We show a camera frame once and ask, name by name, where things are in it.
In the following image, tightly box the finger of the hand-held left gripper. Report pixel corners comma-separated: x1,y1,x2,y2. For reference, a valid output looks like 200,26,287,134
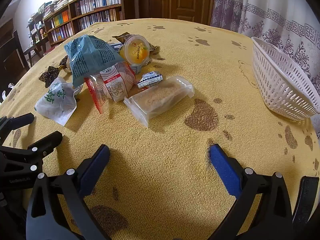
0,113,35,143
0,131,63,174

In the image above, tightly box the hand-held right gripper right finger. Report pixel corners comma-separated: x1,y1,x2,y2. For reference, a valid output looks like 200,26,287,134
209,144,293,240

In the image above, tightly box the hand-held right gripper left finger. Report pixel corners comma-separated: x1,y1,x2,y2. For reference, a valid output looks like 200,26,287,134
26,144,112,240

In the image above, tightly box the white green print packet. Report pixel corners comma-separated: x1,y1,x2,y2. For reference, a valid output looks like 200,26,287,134
34,76,84,127

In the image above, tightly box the dark patterned twist candy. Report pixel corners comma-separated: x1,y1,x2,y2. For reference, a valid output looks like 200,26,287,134
38,55,73,88

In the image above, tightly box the red white bread bag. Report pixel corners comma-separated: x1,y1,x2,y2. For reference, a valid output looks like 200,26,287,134
84,61,137,114

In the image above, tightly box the clear sesame cake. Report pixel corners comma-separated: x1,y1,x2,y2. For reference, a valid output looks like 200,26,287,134
123,75,195,128

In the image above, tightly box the teal snack bag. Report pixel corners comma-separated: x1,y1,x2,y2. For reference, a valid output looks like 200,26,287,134
64,34,125,88

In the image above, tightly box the white plastic basket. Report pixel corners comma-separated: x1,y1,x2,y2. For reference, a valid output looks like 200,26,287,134
251,36,320,121

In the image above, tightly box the small blue white packet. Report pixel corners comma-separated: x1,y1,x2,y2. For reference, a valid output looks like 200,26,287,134
137,71,163,88

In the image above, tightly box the orange jelly cup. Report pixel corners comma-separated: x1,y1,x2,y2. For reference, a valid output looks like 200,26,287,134
118,35,152,73

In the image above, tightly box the brown snack wrapper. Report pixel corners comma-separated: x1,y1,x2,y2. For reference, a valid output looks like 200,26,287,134
112,34,160,55

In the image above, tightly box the yellow paw print blanket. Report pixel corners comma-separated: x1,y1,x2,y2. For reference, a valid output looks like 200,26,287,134
0,18,320,240

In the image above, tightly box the dark wooden chair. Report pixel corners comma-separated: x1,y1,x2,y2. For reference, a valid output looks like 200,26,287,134
0,29,38,98

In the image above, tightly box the small dark trinket shelf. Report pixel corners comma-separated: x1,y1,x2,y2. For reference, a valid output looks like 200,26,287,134
26,11,49,48

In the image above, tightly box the wooden bookshelf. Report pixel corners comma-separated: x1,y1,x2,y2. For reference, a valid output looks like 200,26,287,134
43,0,134,46

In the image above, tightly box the purple patterned curtain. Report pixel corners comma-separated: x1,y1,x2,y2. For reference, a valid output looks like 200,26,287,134
210,0,320,100

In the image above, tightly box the wooden door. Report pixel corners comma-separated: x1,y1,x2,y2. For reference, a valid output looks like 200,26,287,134
137,0,217,27

